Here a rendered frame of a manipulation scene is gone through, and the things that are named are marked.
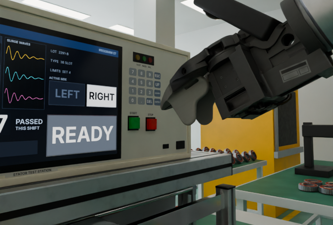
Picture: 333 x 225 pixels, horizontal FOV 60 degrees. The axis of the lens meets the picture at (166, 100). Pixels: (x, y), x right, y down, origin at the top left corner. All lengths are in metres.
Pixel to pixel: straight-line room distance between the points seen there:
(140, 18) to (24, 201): 4.52
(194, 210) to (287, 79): 0.31
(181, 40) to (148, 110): 6.76
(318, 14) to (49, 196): 0.32
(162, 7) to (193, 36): 2.43
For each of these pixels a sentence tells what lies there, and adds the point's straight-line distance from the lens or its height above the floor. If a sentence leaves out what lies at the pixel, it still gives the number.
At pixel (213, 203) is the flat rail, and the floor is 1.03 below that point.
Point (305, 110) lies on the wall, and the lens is 5.64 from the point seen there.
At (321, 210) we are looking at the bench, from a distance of 1.78.
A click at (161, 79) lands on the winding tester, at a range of 0.50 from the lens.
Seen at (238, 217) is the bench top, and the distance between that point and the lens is 1.45.
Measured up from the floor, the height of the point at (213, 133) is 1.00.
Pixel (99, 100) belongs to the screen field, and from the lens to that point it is 0.42.
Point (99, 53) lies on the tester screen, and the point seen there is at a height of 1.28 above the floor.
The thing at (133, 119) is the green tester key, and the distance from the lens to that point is 0.45.
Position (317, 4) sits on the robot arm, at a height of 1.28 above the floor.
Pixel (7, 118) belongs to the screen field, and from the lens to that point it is 0.36.
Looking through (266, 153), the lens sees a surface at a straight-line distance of 3.89.
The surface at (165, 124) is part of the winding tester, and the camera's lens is 0.51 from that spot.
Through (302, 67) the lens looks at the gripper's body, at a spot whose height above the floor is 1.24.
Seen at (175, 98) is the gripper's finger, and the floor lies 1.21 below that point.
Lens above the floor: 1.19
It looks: 4 degrees up
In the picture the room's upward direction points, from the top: straight up
